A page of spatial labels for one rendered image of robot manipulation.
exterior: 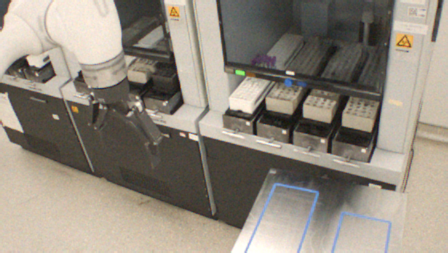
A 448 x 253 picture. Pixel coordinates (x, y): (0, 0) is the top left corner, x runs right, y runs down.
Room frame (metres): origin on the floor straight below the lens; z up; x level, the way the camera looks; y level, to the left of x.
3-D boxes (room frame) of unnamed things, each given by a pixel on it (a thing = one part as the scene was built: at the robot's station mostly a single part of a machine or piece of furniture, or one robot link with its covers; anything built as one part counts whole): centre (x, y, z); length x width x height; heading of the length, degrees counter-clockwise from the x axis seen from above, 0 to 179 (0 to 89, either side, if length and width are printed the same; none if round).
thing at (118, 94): (0.76, 0.21, 1.36); 0.08 x 0.07 x 0.09; 57
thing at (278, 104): (1.35, -0.24, 0.85); 0.12 x 0.02 x 0.06; 57
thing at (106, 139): (0.79, 0.27, 1.22); 0.03 x 0.01 x 0.07; 147
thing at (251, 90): (1.52, -0.17, 0.83); 0.30 x 0.10 x 0.06; 147
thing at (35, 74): (2.32, 0.81, 0.78); 0.73 x 0.14 x 0.09; 147
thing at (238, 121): (1.63, -0.24, 0.78); 0.73 x 0.14 x 0.09; 147
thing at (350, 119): (1.18, -0.50, 0.85); 0.12 x 0.02 x 0.06; 56
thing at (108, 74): (0.76, 0.21, 1.43); 0.09 x 0.09 x 0.06
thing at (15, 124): (2.31, 1.40, 0.43); 0.27 x 0.02 x 0.36; 57
